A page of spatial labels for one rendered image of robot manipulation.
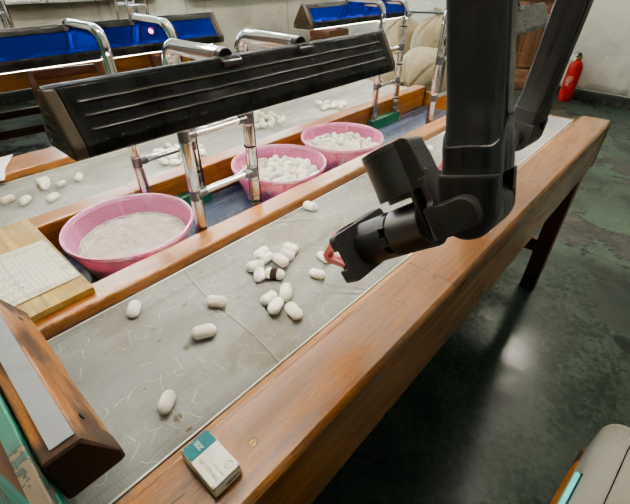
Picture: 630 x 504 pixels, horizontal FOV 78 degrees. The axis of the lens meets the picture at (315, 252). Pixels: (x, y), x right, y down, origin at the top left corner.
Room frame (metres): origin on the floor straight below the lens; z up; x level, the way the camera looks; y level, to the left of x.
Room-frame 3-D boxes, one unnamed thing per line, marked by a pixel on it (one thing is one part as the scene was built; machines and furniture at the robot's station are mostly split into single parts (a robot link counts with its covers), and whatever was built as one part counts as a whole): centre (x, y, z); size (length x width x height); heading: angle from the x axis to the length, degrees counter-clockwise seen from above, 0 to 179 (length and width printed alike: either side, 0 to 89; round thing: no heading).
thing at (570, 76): (4.56, -2.79, 0.25); 0.18 x 0.14 x 0.49; 132
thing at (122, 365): (0.93, -0.26, 0.73); 1.81 x 0.30 x 0.02; 138
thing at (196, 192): (0.71, 0.13, 0.90); 0.20 x 0.19 x 0.45; 138
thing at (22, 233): (0.55, 0.54, 0.77); 0.33 x 0.15 x 0.01; 48
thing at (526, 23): (1.37, -0.58, 1.08); 0.62 x 0.08 x 0.07; 138
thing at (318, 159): (1.04, 0.10, 0.72); 0.27 x 0.27 x 0.10
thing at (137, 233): (0.72, 0.40, 0.71); 0.22 x 0.22 x 0.06
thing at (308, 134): (1.25, -0.09, 0.72); 0.27 x 0.27 x 0.10
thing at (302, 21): (1.75, -0.16, 1.08); 0.62 x 0.08 x 0.07; 138
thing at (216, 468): (0.21, 0.11, 0.78); 0.06 x 0.04 x 0.02; 48
